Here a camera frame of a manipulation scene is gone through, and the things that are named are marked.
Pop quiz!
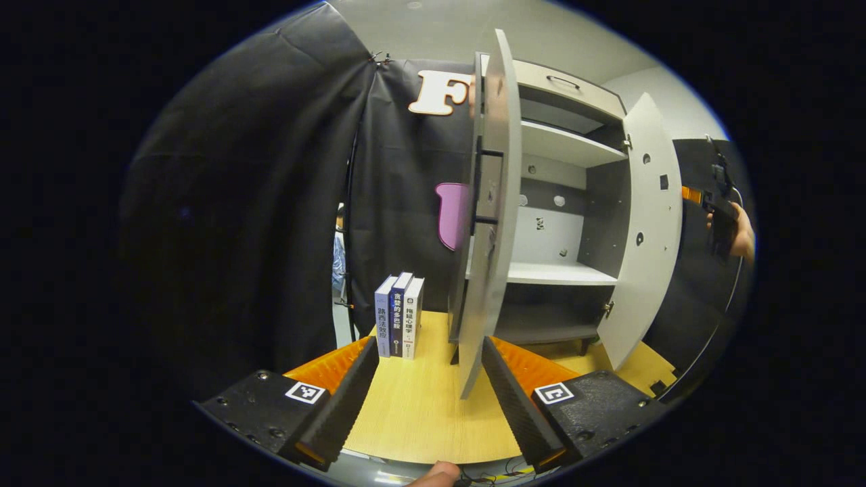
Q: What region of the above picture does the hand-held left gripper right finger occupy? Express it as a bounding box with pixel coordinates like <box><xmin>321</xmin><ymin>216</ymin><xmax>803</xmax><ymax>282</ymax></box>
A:
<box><xmin>482</xmin><ymin>336</ymin><xmax>670</xmax><ymax>474</ymax></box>

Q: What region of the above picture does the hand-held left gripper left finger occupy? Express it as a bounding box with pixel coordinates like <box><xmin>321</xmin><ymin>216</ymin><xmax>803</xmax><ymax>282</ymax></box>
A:
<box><xmin>195</xmin><ymin>336</ymin><xmax>381</xmax><ymax>473</ymax></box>

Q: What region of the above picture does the white cabinet door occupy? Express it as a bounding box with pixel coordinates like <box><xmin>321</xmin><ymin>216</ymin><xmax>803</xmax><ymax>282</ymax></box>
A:
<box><xmin>459</xmin><ymin>28</ymin><xmax>524</xmax><ymax>400</ymax></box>
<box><xmin>597</xmin><ymin>92</ymin><xmax>684</xmax><ymax>371</ymax></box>

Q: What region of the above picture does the white and grey cabinet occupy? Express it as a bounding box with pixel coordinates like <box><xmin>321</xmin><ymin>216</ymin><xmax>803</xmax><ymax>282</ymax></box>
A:
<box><xmin>447</xmin><ymin>53</ymin><xmax>631</xmax><ymax>366</ymax></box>

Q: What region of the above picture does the white cabinet drawer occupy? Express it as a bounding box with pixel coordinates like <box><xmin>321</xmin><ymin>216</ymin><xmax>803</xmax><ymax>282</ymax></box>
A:
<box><xmin>513</xmin><ymin>59</ymin><xmax>627</xmax><ymax>122</ymax></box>

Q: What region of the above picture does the lavender book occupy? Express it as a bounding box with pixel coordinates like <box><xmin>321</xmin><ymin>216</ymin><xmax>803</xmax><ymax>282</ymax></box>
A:
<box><xmin>375</xmin><ymin>275</ymin><xmax>398</xmax><ymax>358</ymax></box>

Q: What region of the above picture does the dark blue book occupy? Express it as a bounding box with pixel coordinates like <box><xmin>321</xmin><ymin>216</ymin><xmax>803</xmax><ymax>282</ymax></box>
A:
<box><xmin>390</xmin><ymin>272</ymin><xmax>413</xmax><ymax>357</ymax></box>

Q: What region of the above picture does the white book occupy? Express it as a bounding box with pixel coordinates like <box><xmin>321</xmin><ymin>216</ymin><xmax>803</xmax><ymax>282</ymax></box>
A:
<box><xmin>403</xmin><ymin>277</ymin><xmax>426</xmax><ymax>360</ymax></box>

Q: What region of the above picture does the blue cloth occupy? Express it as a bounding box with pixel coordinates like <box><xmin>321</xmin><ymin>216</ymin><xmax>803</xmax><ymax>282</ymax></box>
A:
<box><xmin>332</xmin><ymin>203</ymin><xmax>347</xmax><ymax>298</ymax></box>

